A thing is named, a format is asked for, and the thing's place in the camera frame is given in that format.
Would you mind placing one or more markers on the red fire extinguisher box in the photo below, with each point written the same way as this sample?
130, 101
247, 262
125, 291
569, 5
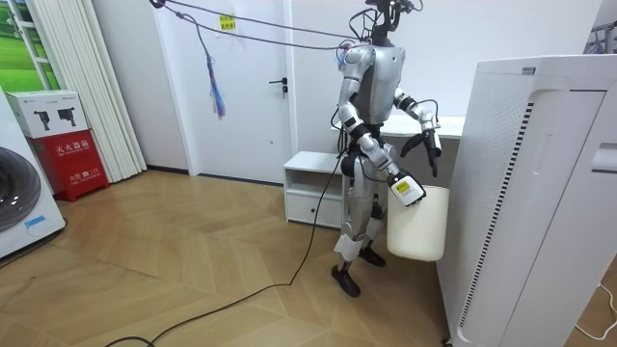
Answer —
72, 164

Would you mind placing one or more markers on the white cardboard box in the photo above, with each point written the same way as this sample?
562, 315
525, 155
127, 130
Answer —
48, 113

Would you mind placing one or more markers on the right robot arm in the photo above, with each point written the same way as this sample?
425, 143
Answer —
348, 91

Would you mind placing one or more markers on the robot body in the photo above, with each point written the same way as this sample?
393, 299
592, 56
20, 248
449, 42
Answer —
381, 82

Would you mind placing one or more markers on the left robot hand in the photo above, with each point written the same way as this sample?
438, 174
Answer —
431, 142

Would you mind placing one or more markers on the grey metal rack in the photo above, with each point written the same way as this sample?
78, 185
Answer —
602, 41

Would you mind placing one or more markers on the white plastic waste bin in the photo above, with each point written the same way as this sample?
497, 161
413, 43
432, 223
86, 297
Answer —
417, 231

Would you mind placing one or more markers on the yellow paper note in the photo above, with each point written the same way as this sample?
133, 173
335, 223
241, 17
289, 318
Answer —
227, 22

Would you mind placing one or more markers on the robot legs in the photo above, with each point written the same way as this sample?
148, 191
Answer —
356, 202

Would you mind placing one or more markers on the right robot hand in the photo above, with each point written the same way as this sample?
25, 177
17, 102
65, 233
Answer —
407, 189

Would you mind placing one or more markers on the green landscape wall poster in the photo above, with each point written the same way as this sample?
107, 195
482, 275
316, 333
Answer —
19, 58

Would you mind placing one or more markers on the white door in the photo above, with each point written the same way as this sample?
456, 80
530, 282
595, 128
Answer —
241, 120

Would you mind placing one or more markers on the white washing machine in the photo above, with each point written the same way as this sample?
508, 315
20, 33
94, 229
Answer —
24, 202

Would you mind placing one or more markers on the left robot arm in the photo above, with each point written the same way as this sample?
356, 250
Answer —
410, 103

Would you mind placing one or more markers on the white air purifier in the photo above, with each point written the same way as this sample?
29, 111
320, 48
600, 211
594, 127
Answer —
530, 217

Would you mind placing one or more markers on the white bedside cabinet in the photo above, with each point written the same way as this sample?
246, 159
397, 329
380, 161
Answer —
308, 207

